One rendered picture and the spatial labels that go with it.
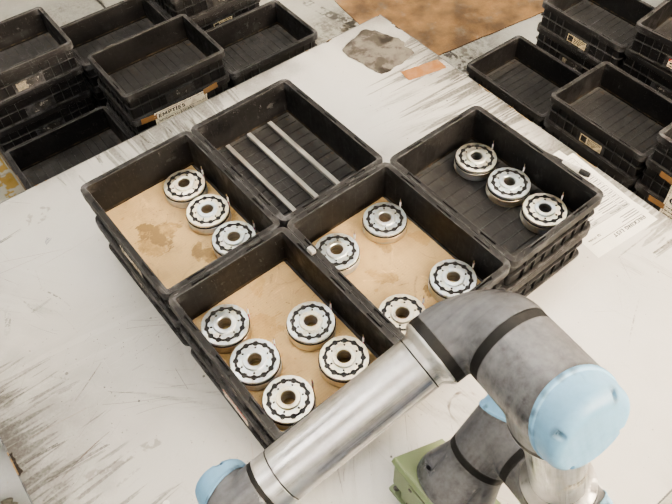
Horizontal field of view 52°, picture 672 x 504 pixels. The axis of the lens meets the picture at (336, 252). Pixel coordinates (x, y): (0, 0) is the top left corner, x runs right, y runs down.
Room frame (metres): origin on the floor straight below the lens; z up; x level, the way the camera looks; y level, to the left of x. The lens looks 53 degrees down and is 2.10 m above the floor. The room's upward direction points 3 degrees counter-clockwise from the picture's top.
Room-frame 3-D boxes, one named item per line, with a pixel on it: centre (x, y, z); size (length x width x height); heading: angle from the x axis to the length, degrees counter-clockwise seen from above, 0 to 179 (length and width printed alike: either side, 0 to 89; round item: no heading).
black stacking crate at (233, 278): (0.72, 0.11, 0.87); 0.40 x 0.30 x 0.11; 36
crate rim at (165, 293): (1.04, 0.35, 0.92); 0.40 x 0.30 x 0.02; 36
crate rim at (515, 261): (1.07, -0.37, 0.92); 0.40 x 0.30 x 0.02; 36
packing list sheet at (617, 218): (1.18, -0.66, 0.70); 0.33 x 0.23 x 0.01; 35
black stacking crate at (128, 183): (1.04, 0.35, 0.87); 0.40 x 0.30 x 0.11; 36
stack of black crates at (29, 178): (1.83, 0.92, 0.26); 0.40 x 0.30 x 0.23; 125
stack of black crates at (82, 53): (2.39, 0.82, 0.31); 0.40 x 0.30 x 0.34; 125
